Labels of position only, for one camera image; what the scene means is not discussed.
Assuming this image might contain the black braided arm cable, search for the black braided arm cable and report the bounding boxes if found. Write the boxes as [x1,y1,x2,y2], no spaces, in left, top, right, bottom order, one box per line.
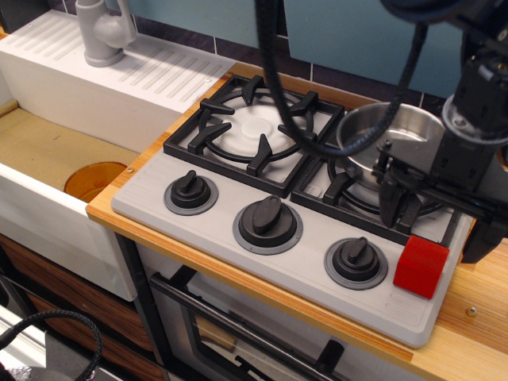
[253,0,429,156]

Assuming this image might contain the black burner grate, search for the black burner grate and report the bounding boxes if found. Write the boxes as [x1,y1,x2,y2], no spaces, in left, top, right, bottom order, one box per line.
[291,159,461,247]
[163,74,345,198]

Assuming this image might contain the black left burner grate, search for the black left burner grate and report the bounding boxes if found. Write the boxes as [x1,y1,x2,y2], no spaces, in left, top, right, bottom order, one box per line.
[163,74,345,198]

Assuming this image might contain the orange translucent plate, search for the orange translucent plate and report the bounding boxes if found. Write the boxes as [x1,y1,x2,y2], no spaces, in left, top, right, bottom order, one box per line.
[63,162,126,202]

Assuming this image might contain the black middle stove knob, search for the black middle stove knob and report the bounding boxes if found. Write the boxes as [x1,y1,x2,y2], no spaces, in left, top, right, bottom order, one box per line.
[233,195,303,256]

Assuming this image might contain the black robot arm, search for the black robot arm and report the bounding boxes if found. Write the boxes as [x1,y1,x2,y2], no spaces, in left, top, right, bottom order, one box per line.
[373,1,507,264]

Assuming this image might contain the white toy sink unit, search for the white toy sink unit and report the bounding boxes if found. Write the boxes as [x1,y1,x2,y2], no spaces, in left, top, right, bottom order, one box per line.
[1,10,233,301]

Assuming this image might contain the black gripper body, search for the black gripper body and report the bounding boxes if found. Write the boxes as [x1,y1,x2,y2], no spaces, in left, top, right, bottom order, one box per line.
[372,133,507,221]

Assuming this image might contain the oven door with handle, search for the oven door with handle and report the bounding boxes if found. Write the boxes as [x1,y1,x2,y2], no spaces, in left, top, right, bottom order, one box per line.
[148,266,418,380]

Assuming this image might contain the black right stove knob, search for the black right stove knob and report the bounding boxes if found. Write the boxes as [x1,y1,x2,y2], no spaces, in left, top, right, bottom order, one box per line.
[324,237,388,291]

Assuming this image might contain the small steel pan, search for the small steel pan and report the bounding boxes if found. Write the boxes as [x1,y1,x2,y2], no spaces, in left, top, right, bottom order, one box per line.
[336,102,444,191]

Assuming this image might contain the red cube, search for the red cube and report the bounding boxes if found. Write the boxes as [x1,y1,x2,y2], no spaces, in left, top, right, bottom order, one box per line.
[393,236,450,299]

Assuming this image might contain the black left stove knob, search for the black left stove knob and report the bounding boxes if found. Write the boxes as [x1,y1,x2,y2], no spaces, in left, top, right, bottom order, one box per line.
[164,170,219,216]

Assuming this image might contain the black right burner grate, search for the black right burner grate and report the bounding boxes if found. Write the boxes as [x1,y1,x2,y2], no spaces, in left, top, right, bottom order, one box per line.
[291,159,461,247]

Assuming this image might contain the grey toy stove top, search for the grey toy stove top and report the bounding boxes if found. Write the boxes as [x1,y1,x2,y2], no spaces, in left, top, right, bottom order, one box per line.
[110,75,477,349]

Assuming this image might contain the black stove knob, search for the black stove knob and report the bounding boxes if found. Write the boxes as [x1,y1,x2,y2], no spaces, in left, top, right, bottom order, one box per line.
[324,237,388,291]
[164,170,219,216]
[233,195,303,256]

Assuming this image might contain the grey toy faucet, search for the grey toy faucet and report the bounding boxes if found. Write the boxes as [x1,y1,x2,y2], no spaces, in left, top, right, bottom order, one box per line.
[75,0,137,67]

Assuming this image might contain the black braided foreground cable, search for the black braided foreground cable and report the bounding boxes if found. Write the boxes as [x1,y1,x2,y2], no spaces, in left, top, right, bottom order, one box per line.
[0,310,103,381]

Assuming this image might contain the wooden drawer fronts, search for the wooden drawer fronts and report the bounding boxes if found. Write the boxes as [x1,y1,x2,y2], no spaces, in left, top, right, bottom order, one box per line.
[1,237,167,380]

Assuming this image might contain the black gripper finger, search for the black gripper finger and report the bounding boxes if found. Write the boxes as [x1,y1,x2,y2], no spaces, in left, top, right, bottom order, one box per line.
[461,219,507,264]
[379,172,406,228]

